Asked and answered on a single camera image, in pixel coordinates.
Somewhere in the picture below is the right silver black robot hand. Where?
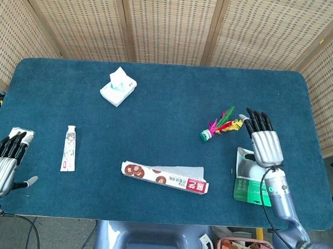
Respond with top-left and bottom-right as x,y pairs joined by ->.
236,106 -> 287,169

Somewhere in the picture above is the colourful feather shuttlecock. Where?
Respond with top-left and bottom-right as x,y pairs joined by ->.
199,104 -> 245,145

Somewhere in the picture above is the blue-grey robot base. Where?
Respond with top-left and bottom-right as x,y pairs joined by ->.
93,219 -> 215,249

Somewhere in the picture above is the flat clear blister pack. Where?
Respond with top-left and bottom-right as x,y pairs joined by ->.
8,126 -> 36,152

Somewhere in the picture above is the green packaged bowl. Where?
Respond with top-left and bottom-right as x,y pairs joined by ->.
233,146 -> 275,208

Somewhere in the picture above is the white floral toothpaste tube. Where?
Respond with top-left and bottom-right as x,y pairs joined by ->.
60,125 -> 78,173

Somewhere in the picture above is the blue carpet table mat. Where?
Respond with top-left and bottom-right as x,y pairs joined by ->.
0,55 -> 333,233

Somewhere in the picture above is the long white red box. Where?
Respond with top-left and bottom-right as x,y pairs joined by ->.
119,160 -> 211,196

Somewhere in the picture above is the white power strip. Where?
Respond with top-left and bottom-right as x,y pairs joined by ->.
199,233 -> 216,249

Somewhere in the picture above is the white tissue pack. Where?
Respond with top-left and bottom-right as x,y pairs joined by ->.
98,65 -> 139,109

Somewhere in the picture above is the woven bamboo folding screen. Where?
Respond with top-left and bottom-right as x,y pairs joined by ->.
0,0 -> 333,159

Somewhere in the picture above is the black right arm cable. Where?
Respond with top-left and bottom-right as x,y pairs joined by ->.
256,162 -> 315,249

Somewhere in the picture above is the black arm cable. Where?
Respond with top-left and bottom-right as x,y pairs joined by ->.
256,162 -> 315,249
0,212 -> 42,249

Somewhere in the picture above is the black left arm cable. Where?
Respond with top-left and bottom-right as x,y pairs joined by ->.
0,212 -> 42,249

